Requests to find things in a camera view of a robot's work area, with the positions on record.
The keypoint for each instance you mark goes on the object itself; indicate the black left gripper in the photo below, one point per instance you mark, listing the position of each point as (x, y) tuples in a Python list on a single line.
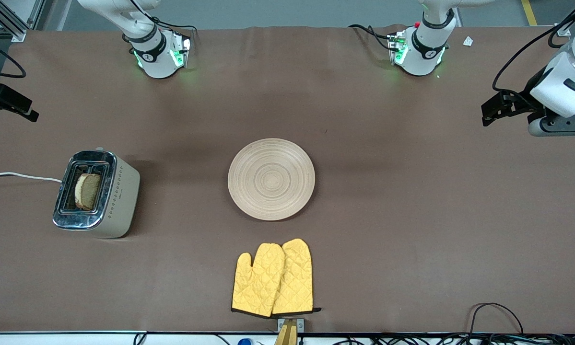
[(525, 99)]

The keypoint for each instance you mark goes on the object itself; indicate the brown toast slice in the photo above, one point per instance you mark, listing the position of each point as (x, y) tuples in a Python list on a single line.
[(88, 191)]

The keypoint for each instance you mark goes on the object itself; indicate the round wooden plate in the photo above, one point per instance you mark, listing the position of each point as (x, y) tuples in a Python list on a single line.
[(271, 179)]

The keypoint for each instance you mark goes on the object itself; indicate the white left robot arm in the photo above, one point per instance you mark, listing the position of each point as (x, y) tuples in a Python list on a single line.
[(424, 52)]

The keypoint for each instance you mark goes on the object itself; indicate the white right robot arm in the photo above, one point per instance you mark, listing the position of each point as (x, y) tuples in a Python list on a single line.
[(155, 60)]

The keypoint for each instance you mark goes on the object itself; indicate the small white paper scrap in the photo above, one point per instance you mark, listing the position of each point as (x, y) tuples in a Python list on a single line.
[(468, 41)]

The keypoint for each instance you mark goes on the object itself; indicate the yellow floor tape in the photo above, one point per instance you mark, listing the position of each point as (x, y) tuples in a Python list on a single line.
[(528, 12)]

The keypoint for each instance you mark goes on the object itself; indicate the silver two-slot toaster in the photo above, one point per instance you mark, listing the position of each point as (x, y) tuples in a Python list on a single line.
[(117, 201)]

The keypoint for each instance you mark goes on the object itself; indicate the brown table cover sheet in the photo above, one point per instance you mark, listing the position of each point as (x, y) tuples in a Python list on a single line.
[(287, 105)]

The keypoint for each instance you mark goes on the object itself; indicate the yellow quilted oven mitt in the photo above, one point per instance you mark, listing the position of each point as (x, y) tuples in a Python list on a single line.
[(297, 278), (256, 282)]

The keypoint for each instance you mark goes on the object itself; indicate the small blue cap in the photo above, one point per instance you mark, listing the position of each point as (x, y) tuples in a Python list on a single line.
[(244, 342)]

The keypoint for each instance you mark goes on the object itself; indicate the aluminium frame profile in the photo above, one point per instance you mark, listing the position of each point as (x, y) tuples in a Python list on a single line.
[(14, 21)]

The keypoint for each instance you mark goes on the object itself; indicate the wooden clamp with metal bracket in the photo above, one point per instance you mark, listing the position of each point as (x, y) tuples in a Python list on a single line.
[(287, 333)]

